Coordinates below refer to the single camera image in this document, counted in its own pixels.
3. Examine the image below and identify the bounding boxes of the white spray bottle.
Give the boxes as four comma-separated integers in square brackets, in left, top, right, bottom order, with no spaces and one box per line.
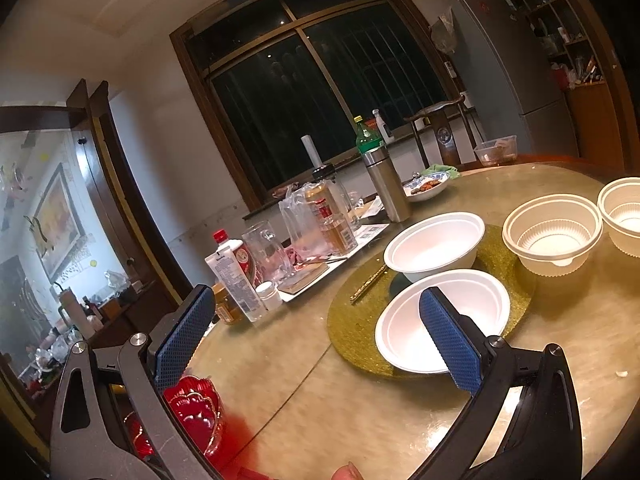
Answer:
[372,109,396,142]

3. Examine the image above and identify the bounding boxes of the grey refrigerator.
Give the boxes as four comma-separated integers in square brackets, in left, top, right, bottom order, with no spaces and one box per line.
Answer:
[450,0,581,158]

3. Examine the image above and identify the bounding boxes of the gold round placemat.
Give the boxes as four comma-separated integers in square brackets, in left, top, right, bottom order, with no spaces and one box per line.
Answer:
[327,225,536,378]

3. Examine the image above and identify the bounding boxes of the red plate stack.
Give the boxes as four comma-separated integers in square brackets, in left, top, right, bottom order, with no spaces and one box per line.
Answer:
[125,375,226,466]

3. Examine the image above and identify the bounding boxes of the blue white plate with food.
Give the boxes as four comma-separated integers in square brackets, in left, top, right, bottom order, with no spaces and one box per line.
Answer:
[402,172,451,203]

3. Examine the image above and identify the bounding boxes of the stainless steel thermos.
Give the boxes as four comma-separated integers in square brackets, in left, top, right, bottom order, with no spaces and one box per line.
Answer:
[361,147,412,223]

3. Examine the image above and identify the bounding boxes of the plastic bag on refrigerator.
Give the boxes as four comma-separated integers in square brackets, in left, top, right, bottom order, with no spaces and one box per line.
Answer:
[430,7,458,56]

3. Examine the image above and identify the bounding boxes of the small white pill bottle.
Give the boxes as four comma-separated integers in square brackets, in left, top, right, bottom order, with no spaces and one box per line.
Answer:
[255,281,283,312]

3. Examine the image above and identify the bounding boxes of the dark wooden door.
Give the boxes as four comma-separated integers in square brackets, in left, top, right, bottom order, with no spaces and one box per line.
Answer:
[67,80,193,306]

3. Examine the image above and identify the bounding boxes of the clear plastic food container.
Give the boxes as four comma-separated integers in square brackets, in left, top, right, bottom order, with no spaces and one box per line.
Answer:
[472,135,518,168]

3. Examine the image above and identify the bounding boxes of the white film roll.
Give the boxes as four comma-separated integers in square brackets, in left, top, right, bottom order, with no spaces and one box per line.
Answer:
[301,135,323,168]

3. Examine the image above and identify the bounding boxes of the clear plastic bag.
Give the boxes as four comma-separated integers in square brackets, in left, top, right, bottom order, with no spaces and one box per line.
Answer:
[277,182,351,271]

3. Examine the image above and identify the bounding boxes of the person's left hand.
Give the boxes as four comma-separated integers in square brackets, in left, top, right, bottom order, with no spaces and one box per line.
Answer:
[332,462,368,480]

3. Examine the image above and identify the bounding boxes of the printed paper packet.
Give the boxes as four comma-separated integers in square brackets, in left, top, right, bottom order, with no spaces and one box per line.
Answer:
[360,195,386,223]

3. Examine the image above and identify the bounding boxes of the clear glass mug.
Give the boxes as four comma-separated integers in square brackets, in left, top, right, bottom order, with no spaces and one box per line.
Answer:
[241,220,283,281]

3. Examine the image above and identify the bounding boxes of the dark wooden sideboard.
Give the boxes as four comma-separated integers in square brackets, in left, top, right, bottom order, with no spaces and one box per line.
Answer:
[0,280,181,441]

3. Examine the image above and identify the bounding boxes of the white printed carton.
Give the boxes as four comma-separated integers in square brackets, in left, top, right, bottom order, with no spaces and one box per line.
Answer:
[205,247,266,323]

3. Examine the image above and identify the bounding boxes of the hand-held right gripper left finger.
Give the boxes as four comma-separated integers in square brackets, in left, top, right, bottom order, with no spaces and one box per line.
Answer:
[49,284,226,480]

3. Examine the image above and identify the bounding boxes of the cream ribbed plastic bowl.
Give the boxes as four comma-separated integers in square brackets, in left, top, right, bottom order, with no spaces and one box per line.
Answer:
[597,176,640,258]

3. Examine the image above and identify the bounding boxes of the clear jar with black lid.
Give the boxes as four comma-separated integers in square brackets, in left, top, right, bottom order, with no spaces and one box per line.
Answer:
[304,163,359,257]

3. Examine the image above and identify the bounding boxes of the dark wooden chair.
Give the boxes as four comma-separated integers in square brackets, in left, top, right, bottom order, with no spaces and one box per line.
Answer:
[402,94,486,168]

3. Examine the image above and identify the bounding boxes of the small clear glass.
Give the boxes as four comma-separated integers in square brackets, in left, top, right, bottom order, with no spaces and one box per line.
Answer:
[345,190,368,226]

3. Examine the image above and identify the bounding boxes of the white bottle with red cap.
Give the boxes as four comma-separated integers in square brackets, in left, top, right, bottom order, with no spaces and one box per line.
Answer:
[212,230,253,271]

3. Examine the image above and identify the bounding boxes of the white thermos jug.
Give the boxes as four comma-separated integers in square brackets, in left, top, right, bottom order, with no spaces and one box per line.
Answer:
[57,282,96,341]

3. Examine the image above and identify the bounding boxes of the white foam bowl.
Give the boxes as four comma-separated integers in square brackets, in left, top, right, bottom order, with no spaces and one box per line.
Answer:
[375,269,511,375]
[383,212,486,283]

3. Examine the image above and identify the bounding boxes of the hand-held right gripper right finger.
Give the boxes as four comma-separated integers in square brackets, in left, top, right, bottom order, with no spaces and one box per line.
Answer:
[410,286,584,480]

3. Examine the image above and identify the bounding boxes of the green plastic bottle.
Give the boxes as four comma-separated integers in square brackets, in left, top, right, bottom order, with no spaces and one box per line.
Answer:
[354,116,386,153]

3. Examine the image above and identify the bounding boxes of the white rectangular tray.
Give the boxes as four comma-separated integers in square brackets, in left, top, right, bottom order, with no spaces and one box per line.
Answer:
[278,222,392,305]

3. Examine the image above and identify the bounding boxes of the framed wall painting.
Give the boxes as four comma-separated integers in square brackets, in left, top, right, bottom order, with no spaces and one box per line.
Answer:
[30,162,86,281]

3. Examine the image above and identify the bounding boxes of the dark wood framed window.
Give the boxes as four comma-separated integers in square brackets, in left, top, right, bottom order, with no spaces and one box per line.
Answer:
[170,0,468,211]

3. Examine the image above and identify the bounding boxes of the gold chopsticks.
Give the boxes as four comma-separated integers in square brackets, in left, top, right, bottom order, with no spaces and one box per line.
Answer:
[350,264,388,305]

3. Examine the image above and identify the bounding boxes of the beige paper plate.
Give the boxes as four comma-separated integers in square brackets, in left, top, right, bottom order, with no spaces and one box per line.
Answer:
[502,193,604,277]

